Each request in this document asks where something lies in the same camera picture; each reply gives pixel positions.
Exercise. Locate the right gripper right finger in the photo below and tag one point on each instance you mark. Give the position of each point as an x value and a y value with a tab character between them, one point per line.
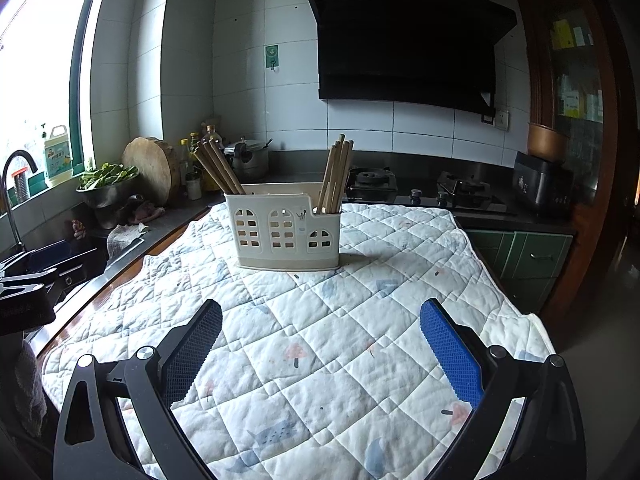
548	441

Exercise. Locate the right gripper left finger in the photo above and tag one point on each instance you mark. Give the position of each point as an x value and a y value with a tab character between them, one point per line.
92	441

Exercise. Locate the grey dish rag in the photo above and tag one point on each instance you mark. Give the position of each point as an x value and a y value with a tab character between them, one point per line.
121	237

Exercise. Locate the steel bowl of greens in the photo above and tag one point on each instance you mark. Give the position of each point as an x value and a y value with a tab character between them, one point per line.
108	185

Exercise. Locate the round wooden cutting board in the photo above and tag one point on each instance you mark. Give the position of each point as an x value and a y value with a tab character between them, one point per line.
158	165

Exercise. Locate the green cabinet drawers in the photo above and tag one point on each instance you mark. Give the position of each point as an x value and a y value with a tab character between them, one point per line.
527	264

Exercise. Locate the small white seasoning jar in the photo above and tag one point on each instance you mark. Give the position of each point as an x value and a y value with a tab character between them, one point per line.
193	185

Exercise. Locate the yellow cap sauce bottle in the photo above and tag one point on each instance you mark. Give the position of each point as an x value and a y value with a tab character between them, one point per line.
185	160

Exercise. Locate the white quilted cloth mat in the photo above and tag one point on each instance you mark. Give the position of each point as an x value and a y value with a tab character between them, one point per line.
315	375

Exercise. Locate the cooking oil bottle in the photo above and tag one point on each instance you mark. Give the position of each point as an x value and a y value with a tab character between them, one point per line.
212	136

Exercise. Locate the white plastic utensil holder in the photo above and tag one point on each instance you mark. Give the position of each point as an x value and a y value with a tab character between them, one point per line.
280	227

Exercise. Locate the silver pressure cooker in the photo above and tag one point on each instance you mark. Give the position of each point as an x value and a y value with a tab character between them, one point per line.
249	158

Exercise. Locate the black rice cooker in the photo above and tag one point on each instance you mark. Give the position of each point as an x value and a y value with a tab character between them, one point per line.
546	185

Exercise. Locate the copper pot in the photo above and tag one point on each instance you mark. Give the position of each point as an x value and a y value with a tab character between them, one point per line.
545	142

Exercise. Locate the black gas stove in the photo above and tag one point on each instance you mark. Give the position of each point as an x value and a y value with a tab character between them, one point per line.
382	186

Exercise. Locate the black range hood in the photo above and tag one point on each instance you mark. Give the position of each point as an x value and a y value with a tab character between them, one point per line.
432	52

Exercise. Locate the wall power socket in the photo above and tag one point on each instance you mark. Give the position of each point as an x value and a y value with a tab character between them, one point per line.
502	120

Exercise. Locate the green wall hook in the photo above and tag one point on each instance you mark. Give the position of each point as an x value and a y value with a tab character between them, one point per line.
272	57

